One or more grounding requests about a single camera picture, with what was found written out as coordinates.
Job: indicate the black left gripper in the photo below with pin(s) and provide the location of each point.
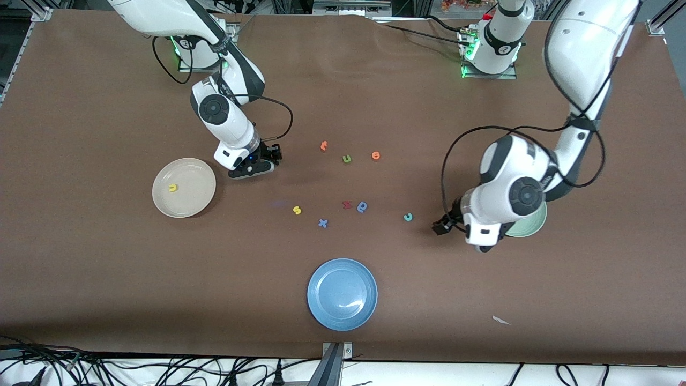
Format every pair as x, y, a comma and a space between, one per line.
453, 219

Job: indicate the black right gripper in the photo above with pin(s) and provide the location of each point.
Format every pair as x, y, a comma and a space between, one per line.
268, 152

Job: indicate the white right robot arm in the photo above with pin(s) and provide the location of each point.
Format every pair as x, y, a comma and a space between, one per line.
225, 118

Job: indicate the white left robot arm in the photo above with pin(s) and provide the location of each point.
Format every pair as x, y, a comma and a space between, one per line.
509, 177

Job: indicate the blue foam letter a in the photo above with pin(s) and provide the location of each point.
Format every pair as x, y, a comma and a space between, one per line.
366, 208

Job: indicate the green plate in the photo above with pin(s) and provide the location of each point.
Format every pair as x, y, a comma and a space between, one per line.
533, 222

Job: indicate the beige brown plate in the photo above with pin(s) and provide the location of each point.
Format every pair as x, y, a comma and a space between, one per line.
190, 201

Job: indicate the white paper scrap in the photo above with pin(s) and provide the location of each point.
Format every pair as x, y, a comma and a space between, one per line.
499, 320

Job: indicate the blue plate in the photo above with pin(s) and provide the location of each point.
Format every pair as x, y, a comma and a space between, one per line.
342, 295

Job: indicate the black power plug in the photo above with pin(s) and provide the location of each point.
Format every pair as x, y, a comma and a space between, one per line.
233, 379
277, 375

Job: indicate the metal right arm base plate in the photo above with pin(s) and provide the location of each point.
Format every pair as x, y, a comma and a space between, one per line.
185, 67

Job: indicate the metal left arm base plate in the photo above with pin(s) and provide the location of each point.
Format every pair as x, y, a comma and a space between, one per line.
493, 76

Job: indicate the grey metal rail box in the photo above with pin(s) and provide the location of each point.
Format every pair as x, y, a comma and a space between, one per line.
351, 7

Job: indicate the grey metal mount post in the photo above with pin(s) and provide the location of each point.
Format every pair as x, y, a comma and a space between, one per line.
329, 370

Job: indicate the aluminium corner bracket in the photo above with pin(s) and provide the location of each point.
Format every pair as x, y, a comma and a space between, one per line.
43, 14
655, 28

